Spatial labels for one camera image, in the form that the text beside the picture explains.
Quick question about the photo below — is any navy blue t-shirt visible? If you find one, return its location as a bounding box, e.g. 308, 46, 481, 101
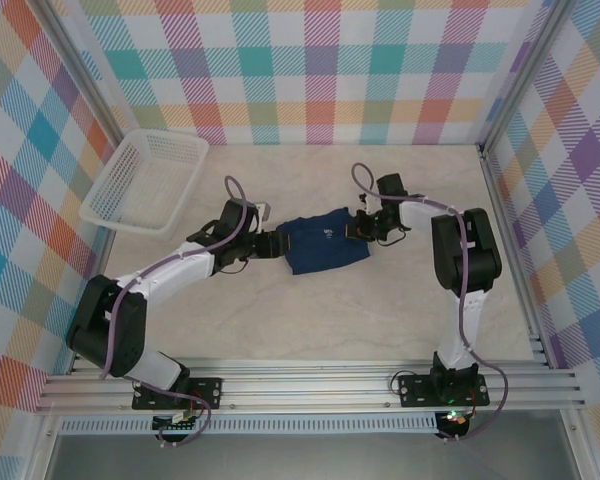
275, 207, 374, 275

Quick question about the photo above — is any white plastic mesh basket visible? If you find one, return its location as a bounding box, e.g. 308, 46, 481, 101
78, 128, 211, 237

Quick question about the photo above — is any small circuit board with connector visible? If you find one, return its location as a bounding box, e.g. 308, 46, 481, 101
151, 410, 202, 435

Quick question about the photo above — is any small circuit board with LED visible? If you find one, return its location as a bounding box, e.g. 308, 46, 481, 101
437, 408, 470, 440

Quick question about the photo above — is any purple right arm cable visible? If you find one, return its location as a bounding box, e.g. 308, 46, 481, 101
349, 161, 510, 445

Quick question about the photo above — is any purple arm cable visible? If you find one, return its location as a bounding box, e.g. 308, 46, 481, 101
98, 174, 255, 449
349, 161, 510, 445

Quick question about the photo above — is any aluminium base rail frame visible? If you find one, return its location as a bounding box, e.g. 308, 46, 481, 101
34, 353, 586, 415

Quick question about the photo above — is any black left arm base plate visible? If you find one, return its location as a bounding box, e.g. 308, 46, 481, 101
131, 376, 225, 411

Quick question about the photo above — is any aluminium side rail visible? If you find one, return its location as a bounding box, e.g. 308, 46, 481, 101
478, 142, 554, 370
90, 232, 117, 284

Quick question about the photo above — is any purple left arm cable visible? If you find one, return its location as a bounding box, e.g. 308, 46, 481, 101
98, 174, 255, 449

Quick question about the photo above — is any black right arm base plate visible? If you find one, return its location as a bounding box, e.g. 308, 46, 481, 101
397, 373, 490, 409

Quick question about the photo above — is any white slotted cable duct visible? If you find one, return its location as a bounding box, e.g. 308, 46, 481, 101
59, 417, 440, 436

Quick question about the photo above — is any aluminium frame post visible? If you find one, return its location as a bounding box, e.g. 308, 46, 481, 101
484, 0, 576, 146
32, 0, 127, 134

